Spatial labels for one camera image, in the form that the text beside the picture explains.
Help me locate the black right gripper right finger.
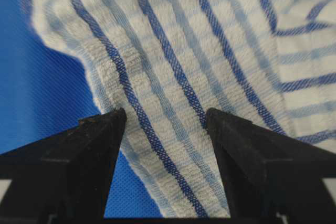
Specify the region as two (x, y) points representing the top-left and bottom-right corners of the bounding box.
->
(206, 108), (335, 223)

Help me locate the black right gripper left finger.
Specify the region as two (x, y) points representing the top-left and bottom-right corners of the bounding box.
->
(1, 109), (127, 223)

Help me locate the white blue striped towel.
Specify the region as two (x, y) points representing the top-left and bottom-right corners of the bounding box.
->
(23, 0), (335, 217)

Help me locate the blue table cloth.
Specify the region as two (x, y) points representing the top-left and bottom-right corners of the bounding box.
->
(1, 0), (161, 223)

